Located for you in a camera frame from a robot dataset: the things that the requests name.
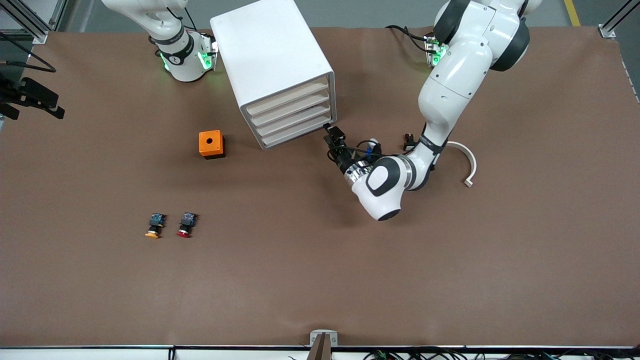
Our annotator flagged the brown camera pole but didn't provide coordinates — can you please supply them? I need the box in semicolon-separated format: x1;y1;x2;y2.
306;333;333;360

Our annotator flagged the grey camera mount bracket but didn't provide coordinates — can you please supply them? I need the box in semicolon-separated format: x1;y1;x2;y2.
309;329;339;347

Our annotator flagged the white curved bracket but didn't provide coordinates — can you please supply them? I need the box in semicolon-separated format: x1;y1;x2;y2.
446;141;478;188

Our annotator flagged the red push button switch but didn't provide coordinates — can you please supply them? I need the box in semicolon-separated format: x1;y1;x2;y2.
176;211;199;239

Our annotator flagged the white table edge rail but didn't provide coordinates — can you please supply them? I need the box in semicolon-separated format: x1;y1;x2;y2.
0;345;640;360

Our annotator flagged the aluminium frame profile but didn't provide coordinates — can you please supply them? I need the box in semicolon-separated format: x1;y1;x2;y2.
597;0;640;40
0;0;49;45
48;0;69;32

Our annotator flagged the yellow push button switch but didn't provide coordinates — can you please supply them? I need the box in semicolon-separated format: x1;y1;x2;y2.
145;212;167;239

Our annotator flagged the black cable bundle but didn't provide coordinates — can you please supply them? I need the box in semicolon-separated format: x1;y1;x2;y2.
287;347;640;360

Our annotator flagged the orange button box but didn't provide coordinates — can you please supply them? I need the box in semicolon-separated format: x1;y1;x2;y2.
198;130;226;160

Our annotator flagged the black base cable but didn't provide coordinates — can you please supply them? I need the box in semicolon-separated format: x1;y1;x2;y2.
385;25;432;52

